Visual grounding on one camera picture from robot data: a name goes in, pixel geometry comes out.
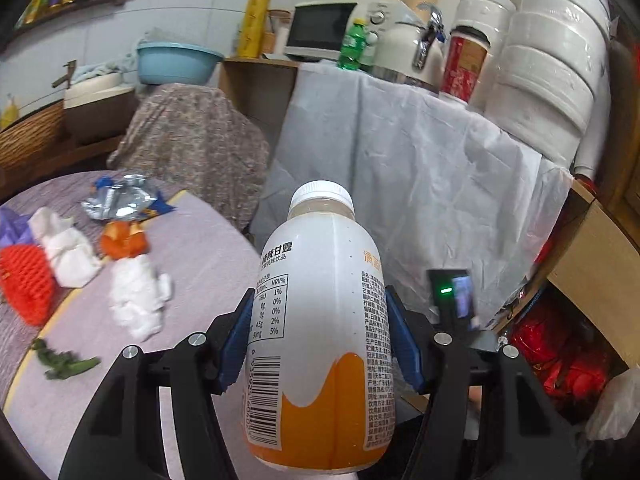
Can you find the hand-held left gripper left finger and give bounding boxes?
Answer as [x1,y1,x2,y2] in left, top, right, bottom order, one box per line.
[59,287,256,480]

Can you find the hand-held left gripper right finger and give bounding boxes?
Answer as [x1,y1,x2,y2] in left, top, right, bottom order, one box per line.
[384,285,590,480]

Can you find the white and orange drink bottle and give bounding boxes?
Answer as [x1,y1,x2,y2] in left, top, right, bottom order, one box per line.
[246,180,398,476]

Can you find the white tissue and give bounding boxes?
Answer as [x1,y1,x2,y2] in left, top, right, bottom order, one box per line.
[27,206,103,288]
[109,255,174,342]

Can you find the orange wrapper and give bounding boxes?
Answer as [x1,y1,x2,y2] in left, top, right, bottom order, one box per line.
[99,220,151,261]

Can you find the blue and yellow wrapper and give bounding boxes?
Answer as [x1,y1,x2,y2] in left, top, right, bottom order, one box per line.
[137,190,179,224]

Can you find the green vegetable scrap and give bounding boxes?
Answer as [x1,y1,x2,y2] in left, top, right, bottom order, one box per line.
[31,338,101,380]

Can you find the silver foil packet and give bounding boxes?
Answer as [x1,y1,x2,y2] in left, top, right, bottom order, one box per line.
[81,174,160,222]

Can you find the red foam fruit net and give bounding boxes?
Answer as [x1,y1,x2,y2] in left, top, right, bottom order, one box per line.
[0,244,57,326]

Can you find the purple plastic bag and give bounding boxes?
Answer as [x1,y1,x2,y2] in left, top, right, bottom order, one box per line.
[0,208,36,249]

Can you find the round table with purple cloth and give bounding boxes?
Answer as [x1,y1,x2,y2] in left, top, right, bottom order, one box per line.
[0,170,266,480]

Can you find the red plastic bags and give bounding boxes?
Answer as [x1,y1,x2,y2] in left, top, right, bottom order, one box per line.
[510,285,626,411]

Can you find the white draped cloth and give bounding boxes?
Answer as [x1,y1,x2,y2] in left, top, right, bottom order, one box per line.
[250,62,576,332]

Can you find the white plastic bag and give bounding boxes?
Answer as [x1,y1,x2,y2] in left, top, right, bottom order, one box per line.
[585,367,640,443]

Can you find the floral patterned cloth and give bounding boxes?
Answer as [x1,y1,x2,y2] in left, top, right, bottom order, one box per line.
[107,82,271,232]

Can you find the red paper cup stack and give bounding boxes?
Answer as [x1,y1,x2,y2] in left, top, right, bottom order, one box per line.
[440,25,493,103]

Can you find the dark wooden counter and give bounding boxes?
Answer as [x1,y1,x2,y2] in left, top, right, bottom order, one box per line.
[0,132,126,202]

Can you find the white thermos jug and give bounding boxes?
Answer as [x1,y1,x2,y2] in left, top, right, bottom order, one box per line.
[372,2,448,92]

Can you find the wooden cabinet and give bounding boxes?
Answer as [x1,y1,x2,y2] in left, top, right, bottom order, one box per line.
[220,56,301,131]

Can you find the stack of white foam bowls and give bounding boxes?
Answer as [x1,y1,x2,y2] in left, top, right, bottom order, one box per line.
[492,0,614,161]

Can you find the green soda bottle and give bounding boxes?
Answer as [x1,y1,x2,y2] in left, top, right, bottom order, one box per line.
[337,19,371,72]

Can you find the light blue plastic basin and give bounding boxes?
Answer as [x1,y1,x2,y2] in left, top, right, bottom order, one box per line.
[136,41,225,86]

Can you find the wicker basket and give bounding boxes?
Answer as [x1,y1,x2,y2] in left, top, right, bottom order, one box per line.
[0,100,66,171]

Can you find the white microwave oven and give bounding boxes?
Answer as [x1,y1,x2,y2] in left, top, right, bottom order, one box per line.
[284,0,418,68]

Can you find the glass jar with wooden lid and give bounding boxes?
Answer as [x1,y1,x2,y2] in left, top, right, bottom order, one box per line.
[270,10,293,56]

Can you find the yellow film roll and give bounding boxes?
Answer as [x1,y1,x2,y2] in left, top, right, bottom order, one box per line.
[237,0,273,59]

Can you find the bamboo style faucet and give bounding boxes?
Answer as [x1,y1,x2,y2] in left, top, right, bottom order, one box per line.
[51,59,78,88]

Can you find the yellow soap bottle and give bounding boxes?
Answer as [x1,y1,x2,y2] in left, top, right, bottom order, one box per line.
[0,92,21,131]

